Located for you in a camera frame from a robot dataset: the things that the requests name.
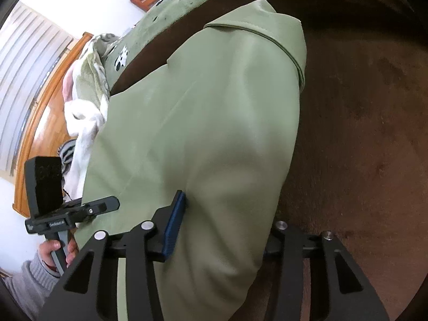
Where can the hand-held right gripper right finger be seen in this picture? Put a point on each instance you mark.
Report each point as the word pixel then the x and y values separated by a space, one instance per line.
pixel 287 240

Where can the white window curtain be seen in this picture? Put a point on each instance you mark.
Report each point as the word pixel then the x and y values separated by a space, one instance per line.
pixel 26 83

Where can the person's left forearm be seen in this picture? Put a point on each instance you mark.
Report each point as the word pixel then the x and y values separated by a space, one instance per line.
pixel 30 287

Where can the person's left hand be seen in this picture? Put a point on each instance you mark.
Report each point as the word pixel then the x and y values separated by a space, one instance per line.
pixel 50 249

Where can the white patterned crumpled blanket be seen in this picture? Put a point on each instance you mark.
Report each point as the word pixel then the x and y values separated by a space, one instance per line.
pixel 83 107

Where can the black white striped cloth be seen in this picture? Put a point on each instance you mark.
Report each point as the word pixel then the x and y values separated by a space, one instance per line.
pixel 66 155

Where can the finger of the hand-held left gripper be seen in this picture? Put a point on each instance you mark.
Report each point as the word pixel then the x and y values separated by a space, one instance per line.
pixel 100 207

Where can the wooden headboard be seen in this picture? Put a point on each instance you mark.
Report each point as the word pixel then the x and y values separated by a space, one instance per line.
pixel 46 113

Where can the light green jacket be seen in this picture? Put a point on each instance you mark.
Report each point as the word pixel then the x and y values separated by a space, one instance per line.
pixel 200 133

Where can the green panda print quilt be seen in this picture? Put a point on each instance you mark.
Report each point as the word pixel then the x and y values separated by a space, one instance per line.
pixel 187 0

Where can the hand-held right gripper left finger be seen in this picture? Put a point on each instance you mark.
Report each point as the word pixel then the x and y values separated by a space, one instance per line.
pixel 172 227

